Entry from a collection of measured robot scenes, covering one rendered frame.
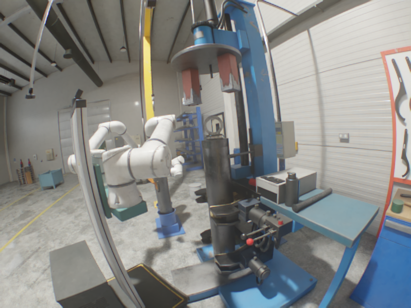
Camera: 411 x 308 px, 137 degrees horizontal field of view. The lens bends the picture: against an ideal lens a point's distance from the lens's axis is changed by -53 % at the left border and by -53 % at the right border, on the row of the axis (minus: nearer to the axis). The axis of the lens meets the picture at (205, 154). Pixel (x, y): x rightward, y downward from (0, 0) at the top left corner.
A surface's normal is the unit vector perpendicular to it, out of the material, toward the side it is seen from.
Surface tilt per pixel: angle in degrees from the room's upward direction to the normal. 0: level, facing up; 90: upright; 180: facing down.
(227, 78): 90
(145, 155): 55
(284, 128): 90
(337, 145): 90
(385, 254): 90
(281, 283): 0
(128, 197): 68
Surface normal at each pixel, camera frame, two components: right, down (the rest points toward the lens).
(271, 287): -0.10, -0.99
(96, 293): 0.76, 0.01
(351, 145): -0.94, 0.14
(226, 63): -0.64, 0.16
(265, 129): 0.33, 0.09
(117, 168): 0.04, 0.14
